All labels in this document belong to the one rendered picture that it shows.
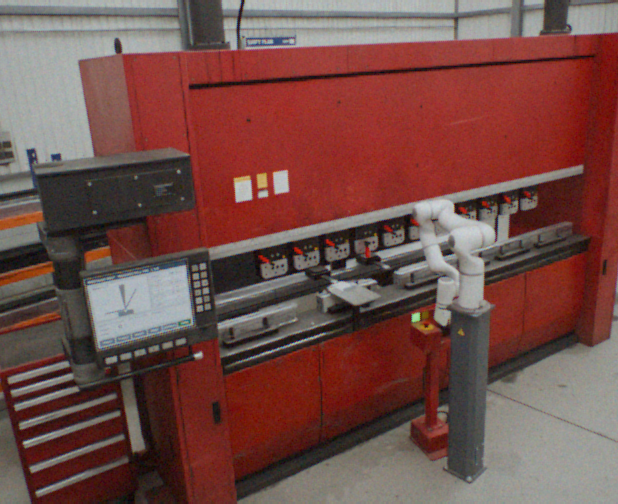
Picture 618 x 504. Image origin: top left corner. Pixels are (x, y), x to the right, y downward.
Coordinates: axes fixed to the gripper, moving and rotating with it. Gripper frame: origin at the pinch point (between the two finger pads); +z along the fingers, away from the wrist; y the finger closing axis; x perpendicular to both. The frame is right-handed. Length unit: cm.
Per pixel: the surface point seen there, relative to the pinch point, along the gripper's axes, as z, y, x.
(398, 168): -84, -43, -6
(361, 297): -24, -13, -45
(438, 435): 62, 13, -7
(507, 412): 75, 2, 55
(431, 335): -2.4, 5.6, -11.2
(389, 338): 11.9, -21.5, -21.2
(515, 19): -145, -577, 540
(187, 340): -56, 43, -148
